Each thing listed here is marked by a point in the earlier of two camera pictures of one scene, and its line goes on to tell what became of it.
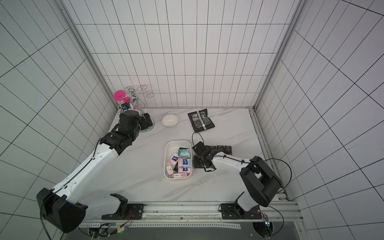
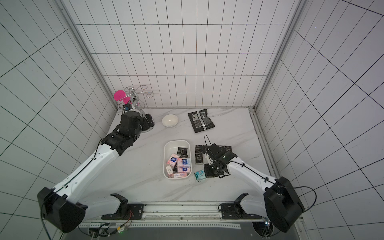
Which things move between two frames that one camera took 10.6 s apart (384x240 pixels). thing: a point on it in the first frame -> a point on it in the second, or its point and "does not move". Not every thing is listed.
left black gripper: (147, 115) does not move
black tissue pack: (228, 149) does not move
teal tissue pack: (184, 153) -> (200, 175)
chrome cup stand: (134, 94) does not move
